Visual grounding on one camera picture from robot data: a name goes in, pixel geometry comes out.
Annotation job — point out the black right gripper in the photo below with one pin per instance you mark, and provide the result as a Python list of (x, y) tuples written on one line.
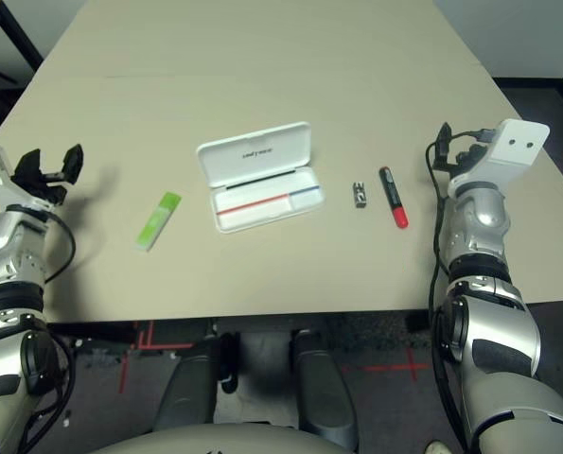
[(470, 158)]

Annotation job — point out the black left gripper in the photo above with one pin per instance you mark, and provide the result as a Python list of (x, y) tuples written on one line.
[(44, 186)]

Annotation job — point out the black marker red cap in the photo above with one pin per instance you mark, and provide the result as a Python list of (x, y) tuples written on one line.
[(392, 196)]

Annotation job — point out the small black white eraser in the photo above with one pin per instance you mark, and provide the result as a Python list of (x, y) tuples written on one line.
[(359, 195)]

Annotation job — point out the green highlighter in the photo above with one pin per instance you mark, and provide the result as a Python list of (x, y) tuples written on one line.
[(160, 220)]

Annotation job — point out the white plastic pencil case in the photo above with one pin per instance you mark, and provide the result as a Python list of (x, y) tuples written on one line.
[(257, 156)]

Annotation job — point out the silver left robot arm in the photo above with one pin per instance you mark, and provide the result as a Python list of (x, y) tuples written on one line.
[(6, 236)]

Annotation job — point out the dark grey robot left leg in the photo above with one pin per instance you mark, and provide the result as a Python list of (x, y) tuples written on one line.
[(191, 378)]

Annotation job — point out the dark grey robot leg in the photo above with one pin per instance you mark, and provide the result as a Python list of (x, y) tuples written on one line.
[(191, 378), (323, 378)]

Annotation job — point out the dark grey robot right leg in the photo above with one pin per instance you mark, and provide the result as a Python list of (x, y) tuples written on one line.
[(323, 378)]

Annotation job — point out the grey robot torso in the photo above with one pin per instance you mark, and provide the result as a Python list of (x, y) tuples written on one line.
[(215, 440)]

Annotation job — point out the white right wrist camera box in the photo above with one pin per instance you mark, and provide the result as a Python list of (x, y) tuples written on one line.
[(517, 144)]

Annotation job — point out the beige side table black frame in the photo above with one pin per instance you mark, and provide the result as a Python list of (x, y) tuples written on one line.
[(21, 38)]

